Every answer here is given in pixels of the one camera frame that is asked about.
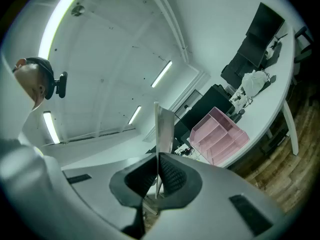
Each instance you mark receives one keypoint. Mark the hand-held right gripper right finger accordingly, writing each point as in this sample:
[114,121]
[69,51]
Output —
[212,209]

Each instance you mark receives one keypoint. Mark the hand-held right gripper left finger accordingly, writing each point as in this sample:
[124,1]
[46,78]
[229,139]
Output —
[100,196]

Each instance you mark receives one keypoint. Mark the pink mesh tray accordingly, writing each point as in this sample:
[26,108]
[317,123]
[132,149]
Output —
[220,134]

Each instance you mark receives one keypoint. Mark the white grey book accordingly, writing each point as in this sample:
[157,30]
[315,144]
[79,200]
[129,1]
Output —
[165,131]

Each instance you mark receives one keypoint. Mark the long ceiling light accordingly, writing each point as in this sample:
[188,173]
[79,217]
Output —
[135,114]
[51,127]
[162,74]
[53,21]

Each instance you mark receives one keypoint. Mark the white desk leg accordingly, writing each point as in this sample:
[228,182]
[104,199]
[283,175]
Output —
[291,129]

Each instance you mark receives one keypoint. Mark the white plastic bag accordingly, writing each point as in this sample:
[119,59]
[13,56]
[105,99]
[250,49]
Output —
[253,82]

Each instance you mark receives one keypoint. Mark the person's head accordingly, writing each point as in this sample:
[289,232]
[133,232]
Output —
[30,81]

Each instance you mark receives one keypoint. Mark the black office chair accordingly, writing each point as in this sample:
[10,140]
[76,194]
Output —
[303,54]

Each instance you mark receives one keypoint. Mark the round ceiling fixture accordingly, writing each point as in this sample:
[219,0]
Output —
[78,10]

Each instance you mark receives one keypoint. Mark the row of black monitors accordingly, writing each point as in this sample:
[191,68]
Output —
[265,19]

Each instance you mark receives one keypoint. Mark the black head-worn camera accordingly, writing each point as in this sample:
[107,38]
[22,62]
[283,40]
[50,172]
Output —
[61,84]

